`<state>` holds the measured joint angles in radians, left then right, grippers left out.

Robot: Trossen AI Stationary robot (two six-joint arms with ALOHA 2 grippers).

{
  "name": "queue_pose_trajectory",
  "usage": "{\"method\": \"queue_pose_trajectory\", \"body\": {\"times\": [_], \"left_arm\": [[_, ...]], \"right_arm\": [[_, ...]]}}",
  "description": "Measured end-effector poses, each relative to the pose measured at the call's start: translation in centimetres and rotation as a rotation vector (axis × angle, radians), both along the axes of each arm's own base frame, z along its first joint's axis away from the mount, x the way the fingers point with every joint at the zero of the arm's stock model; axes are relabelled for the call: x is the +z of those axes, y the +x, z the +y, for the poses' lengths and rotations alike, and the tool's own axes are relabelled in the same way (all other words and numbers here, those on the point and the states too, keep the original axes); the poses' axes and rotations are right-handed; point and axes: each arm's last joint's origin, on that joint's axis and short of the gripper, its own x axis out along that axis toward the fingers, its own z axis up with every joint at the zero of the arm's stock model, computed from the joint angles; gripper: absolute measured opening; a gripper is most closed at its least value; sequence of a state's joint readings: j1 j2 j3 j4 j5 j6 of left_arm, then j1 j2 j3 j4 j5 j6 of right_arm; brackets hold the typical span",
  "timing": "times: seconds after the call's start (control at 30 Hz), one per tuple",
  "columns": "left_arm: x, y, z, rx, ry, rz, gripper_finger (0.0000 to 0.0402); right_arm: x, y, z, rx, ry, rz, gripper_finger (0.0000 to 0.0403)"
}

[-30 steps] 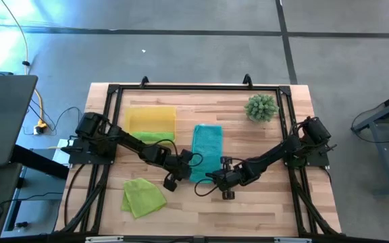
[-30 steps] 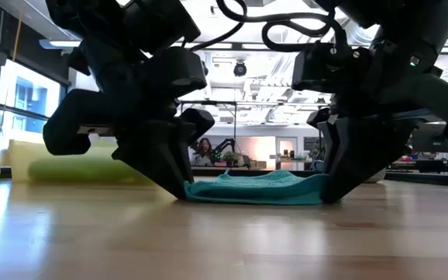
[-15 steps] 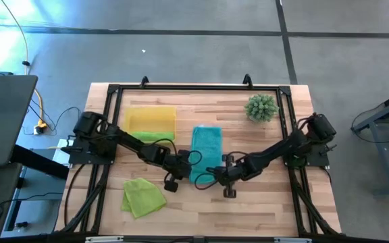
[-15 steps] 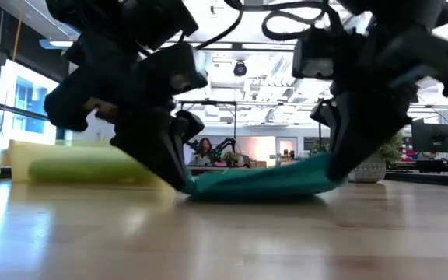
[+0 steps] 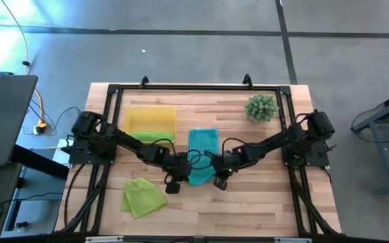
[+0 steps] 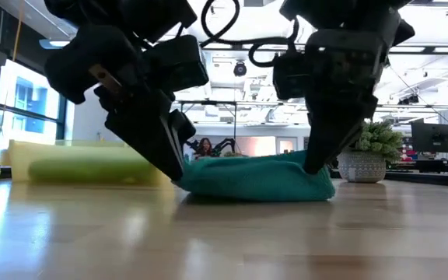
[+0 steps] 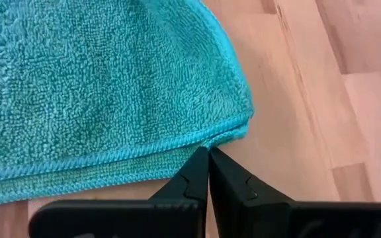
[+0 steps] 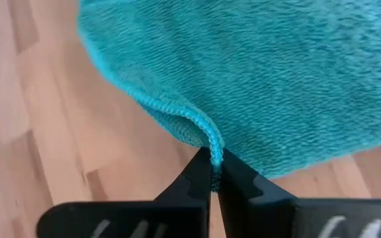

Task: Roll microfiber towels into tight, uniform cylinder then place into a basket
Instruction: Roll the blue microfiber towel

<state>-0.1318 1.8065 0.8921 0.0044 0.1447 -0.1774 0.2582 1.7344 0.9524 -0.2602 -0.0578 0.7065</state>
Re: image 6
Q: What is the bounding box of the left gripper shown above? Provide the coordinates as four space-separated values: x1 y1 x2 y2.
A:
44 23 185 183

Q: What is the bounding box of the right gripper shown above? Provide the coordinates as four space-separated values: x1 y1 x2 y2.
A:
303 30 389 175

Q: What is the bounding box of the teal microfiber towel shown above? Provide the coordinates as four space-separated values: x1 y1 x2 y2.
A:
175 150 336 202

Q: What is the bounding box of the yellow translucent plastic basket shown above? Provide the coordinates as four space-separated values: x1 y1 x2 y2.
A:
8 138 174 186

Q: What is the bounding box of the person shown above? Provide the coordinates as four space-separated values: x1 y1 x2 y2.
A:
194 137 214 159

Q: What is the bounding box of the potted artificial green plant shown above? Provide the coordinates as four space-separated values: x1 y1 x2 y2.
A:
336 120 404 184

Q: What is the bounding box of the black ceiling spotlight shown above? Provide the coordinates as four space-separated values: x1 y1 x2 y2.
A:
233 61 248 78

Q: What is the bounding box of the black ceiling track light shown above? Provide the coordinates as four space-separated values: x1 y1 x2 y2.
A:
397 94 420 106

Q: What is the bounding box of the black computer monitor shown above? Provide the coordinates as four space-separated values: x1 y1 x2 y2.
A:
410 122 448 154

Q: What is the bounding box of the large glass window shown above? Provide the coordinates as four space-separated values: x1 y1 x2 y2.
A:
0 58 69 151

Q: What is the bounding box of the long ceiling light bar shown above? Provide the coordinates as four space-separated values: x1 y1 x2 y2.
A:
39 38 448 54

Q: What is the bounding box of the black background rig frame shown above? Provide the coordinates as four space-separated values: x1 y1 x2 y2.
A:
177 100 237 151

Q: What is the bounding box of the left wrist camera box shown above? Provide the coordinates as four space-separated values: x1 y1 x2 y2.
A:
144 34 210 94

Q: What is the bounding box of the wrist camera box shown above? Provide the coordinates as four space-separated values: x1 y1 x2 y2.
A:
272 54 311 100
144 34 210 94

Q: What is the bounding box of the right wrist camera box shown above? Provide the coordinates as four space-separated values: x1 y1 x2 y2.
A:
272 54 311 100

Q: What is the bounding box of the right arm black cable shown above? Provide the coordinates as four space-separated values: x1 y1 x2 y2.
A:
200 0 301 68

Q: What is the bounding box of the yellow cable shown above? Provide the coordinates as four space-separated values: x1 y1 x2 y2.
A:
0 0 25 151

